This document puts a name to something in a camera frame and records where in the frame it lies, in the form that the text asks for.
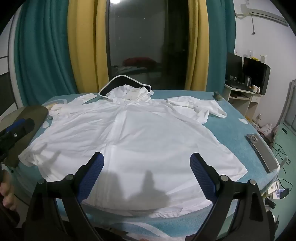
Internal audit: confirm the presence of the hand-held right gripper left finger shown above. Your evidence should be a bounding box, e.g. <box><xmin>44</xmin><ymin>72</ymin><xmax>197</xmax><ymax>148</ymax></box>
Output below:
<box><xmin>24</xmin><ymin>152</ymin><xmax>104</xmax><ymax>241</ymax></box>

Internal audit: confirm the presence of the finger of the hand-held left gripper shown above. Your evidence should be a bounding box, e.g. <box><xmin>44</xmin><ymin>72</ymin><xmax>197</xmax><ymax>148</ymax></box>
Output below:
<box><xmin>0</xmin><ymin>118</ymin><xmax>36</xmax><ymax>149</ymax></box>

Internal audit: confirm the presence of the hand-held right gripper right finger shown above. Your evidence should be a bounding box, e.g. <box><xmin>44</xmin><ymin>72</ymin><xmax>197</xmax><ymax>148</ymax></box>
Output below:
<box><xmin>185</xmin><ymin>152</ymin><xmax>277</xmax><ymax>241</ymax></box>

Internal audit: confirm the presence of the white hooded jacket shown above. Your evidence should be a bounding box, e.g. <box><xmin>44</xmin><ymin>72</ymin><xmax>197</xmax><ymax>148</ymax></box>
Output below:
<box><xmin>18</xmin><ymin>75</ymin><xmax>248</xmax><ymax>218</ymax></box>

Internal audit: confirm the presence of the person's left hand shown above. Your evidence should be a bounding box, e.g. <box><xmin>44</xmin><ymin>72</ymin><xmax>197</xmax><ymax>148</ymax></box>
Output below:
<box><xmin>0</xmin><ymin>173</ymin><xmax>17</xmax><ymax>210</ymax></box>

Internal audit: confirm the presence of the olive green quilt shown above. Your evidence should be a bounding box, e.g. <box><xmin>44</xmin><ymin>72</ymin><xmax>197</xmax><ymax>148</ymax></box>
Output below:
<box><xmin>0</xmin><ymin>105</ymin><xmax>55</xmax><ymax>167</ymax></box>

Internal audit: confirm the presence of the blue cartoon blanket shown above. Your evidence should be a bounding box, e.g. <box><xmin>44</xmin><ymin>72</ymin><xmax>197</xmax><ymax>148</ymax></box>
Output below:
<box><xmin>9</xmin><ymin>89</ymin><xmax>280</xmax><ymax>241</ymax></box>

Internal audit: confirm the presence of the silver smartphone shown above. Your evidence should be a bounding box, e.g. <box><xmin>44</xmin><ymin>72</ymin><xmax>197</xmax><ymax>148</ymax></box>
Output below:
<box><xmin>246</xmin><ymin>133</ymin><xmax>279</xmax><ymax>174</ymax></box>

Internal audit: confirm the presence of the white computer desk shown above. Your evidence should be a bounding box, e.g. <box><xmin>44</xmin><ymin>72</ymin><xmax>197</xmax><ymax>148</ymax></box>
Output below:
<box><xmin>223</xmin><ymin>82</ymin><xmax>263</xmax><ymax>116</ymax></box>

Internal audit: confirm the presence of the yellow curtain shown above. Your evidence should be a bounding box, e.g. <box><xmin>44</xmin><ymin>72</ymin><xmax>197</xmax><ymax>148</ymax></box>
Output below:
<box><xmin>184</xmin><ymin>0</ymin><xmax>208</xmax><ymax>92</ymax></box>
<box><xmin>67</xmin><ymin>0</ymin><xmax>110</xmax><ymax>93</ymax></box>

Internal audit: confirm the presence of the grey wardrobe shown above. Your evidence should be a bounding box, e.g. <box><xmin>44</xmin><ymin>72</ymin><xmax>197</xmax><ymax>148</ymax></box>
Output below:
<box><xmin>276</xmin><ymin>79</ymin><xmax>296</xmax><ymax>144</ymax></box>

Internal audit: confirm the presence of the small black monitor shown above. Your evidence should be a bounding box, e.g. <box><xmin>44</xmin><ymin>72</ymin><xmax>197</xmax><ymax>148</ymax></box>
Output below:
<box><xmin>226</xmin><ymin>52</ymin><xmax>243</xmax><ymax>82</ymax></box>

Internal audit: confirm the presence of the large black monitor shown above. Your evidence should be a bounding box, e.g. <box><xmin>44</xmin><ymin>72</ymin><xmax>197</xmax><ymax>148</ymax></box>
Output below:
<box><xmin>242</xmin><ymin>57</ymin><xmax>271</xmax><ymax>95</ymax></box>

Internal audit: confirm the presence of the dark glass window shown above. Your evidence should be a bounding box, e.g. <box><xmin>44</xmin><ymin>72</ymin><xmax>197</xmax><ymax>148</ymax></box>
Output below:
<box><xmin>105</xmin><ymin>0</ymin><xmax>192</xmax><ymax>91</ymax></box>

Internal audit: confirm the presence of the white air conditioner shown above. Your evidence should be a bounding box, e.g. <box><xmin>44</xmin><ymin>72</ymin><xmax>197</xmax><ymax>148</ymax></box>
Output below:
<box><xmin>245</xmin><ymin>0</ymin><xmax>288</xmax><ymax>27</ymax></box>

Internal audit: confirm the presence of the black charger cable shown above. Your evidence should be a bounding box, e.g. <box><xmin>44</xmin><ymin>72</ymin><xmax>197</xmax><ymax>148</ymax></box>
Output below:
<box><xmin>276</xmin><ymin>178</ymin><xmax>292</xmax><ymax>197</ymax></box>

